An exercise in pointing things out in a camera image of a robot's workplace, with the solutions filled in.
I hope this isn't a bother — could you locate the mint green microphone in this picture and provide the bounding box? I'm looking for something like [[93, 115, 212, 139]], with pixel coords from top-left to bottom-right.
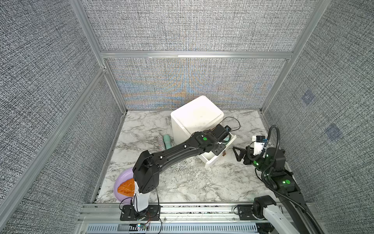
[[163, 134, 173, 150]]

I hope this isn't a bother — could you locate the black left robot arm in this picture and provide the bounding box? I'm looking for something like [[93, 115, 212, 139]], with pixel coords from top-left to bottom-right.
[[132, 124, 231, 213]]

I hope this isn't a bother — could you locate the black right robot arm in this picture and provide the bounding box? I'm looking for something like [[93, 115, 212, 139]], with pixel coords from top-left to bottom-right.
[[233, 146, 324, 234]]

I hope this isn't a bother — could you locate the white drawer cabinet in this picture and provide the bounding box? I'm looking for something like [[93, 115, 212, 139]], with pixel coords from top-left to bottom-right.
[[170, 96, 224, 145]]

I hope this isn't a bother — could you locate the purple plate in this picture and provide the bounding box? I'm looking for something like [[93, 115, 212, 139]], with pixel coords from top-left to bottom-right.
[[114, 168, 133, 204]]

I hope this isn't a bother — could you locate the orange pastry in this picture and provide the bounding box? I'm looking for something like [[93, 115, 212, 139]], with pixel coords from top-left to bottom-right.
[[117, 178, 135, 197]]

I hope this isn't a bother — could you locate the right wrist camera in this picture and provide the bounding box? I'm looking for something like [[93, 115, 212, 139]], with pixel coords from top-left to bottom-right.
[[252, 135, 267, 156]]

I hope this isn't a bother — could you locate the left camera cable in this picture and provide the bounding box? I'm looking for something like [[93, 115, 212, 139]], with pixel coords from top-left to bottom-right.
[[219, 116, 242, 132]]

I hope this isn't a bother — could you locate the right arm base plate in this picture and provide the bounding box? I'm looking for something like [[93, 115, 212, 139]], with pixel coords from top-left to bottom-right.
[[236, 205, 256, 221]]

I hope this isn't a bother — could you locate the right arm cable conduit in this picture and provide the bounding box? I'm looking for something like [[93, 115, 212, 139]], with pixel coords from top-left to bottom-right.
[[261, 125, 322, 234]]

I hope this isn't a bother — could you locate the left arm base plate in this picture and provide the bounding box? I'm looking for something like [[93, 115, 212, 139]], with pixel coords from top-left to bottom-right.
[[120, 205, 161, 222]]

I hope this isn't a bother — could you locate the aluminium front rail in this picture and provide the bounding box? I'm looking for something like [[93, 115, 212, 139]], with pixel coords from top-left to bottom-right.
[[73, 202, 271, 234]]

